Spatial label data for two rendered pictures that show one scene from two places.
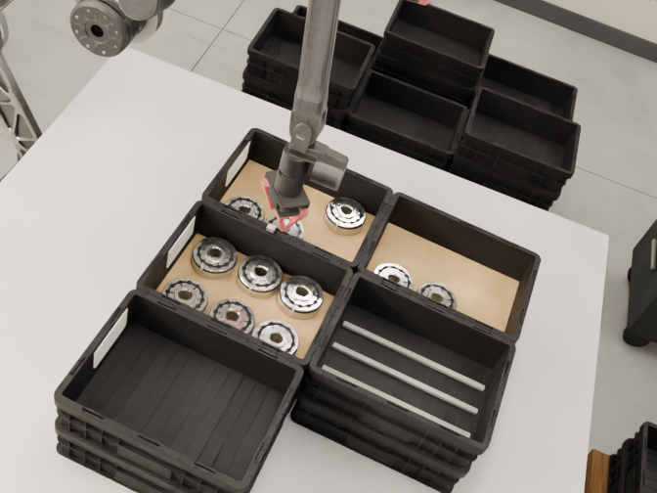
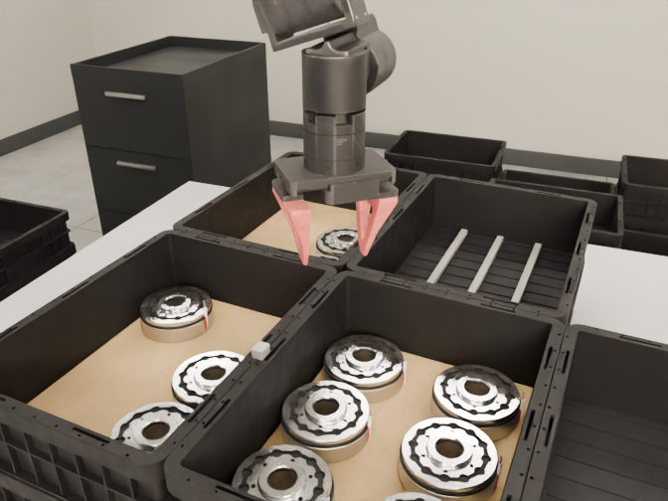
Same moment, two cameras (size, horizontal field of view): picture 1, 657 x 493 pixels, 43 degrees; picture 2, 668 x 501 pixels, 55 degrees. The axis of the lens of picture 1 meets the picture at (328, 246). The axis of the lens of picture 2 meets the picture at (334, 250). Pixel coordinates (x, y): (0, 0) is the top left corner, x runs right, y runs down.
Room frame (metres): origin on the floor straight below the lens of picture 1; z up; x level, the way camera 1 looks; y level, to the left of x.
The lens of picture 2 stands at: (1.03, 0.65, 1.37)
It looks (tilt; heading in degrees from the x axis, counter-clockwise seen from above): 28 degrees down; 289
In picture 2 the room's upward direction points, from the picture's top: straight up
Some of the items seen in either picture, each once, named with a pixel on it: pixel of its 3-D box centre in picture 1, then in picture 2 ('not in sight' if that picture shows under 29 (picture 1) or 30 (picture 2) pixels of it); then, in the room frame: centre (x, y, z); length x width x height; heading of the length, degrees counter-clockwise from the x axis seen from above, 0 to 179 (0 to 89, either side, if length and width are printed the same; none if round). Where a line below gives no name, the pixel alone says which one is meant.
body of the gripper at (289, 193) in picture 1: (289, 181); (334, 145); (1.22, 0.12, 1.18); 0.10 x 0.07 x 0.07; 37
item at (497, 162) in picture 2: not in sight; (441, 202); (1.36, -1.62, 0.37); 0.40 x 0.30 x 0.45; 178
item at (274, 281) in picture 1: (260, 273); (325, 411); (1.22, 0.13, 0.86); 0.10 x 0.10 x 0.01
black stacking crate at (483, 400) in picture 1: (409, 371); (479, 265); (1.10, -0.26, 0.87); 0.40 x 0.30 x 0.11; 83
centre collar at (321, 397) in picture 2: (260, 271); (325, 408); (1.22, 0.13, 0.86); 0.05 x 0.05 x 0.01
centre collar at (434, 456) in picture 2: (232, 316); (449, 449); (1.08, 0.15, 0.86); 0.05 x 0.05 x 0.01
